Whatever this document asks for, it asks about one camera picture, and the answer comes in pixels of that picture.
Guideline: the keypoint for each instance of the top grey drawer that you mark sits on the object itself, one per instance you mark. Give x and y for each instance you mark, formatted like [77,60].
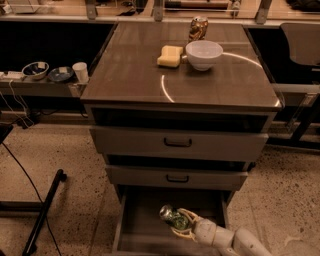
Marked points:
[164,143]

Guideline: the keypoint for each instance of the red and gold can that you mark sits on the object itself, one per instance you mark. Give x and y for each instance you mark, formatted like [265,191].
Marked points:
[198,28]

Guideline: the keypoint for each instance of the grey side shelf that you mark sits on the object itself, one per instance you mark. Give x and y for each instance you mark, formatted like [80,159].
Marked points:
[42,88]

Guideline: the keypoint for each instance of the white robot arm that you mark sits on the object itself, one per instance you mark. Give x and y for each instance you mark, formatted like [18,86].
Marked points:
[244,244]

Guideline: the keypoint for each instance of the open bottom drawer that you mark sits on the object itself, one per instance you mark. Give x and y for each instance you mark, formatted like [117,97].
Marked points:
[141,232]

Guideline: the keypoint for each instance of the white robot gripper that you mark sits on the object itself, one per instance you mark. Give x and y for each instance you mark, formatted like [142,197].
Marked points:
[207,230]

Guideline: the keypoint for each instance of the middle grey drawer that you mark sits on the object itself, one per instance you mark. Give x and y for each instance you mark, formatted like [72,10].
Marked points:
[176,178]

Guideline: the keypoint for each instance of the black stand leg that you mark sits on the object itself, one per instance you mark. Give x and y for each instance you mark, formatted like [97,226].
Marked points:
[30,246]

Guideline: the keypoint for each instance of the white power strip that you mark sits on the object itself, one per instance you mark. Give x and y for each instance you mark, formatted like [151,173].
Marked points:
[11,75]

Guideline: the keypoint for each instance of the grey drawer cabinet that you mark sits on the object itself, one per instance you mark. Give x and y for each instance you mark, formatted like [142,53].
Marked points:
[129,89]

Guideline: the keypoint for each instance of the white bowl with dark inside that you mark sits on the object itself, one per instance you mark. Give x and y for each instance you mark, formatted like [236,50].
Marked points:
[36,70]

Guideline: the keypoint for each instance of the white paper cup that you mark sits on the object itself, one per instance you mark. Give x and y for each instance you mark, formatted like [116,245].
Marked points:
[80,69]

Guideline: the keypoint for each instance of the yellow sponge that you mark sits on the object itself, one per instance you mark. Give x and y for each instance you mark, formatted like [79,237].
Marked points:
[170,56]

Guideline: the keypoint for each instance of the grey drawer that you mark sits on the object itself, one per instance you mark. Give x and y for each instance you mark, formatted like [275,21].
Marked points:
[176,178]
[164,143]

